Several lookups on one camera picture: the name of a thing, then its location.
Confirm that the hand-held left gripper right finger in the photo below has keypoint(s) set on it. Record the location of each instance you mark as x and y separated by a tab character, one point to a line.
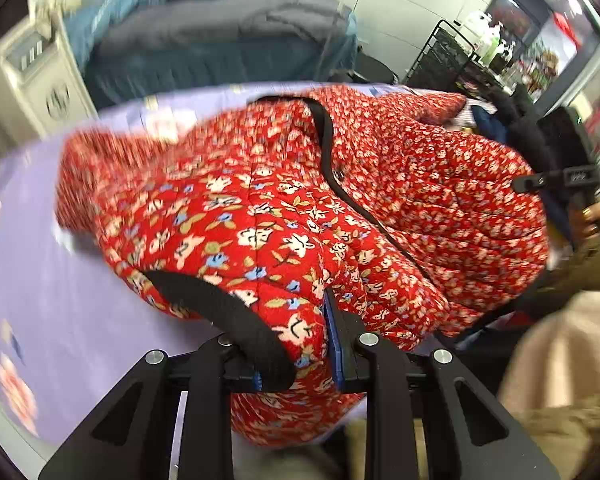
333	342

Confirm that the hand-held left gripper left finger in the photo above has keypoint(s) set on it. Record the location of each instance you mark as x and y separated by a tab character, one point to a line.
207	391

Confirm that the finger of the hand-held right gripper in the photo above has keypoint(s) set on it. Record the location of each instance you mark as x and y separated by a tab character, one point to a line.
529	182

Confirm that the red floral padded jacket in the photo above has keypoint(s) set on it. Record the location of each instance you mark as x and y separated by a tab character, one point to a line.
290	210

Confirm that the person's right forearm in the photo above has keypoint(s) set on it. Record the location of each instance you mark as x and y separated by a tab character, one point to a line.
580	270

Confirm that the pile of dark clothes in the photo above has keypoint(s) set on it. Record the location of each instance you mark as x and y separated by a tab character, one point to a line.
510	120

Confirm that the person's right hand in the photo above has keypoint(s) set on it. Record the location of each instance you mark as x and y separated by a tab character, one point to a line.
594	217

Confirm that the green plastic bottle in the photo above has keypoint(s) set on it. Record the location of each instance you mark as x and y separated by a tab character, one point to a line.
491	45

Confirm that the white plastic bottle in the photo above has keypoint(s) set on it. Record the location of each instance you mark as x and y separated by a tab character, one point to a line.
477	27

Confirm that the black metal rack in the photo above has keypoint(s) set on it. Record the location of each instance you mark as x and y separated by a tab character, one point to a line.
442	60

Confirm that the purple floral bed sheet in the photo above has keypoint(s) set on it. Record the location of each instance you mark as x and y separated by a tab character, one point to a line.
65	305

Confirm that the person's beige clothing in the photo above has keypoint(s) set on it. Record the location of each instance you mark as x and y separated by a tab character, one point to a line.
565	375

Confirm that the dark blue bed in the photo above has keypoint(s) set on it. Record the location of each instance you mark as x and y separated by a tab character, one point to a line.
205	67

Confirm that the dark blue jacket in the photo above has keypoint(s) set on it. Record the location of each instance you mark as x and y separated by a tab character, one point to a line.
220	25

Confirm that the white appliance with control panel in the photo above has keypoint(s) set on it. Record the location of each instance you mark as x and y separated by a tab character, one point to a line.
32	77

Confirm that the teal quilted blanket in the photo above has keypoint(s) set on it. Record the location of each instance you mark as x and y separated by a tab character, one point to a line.
130	2

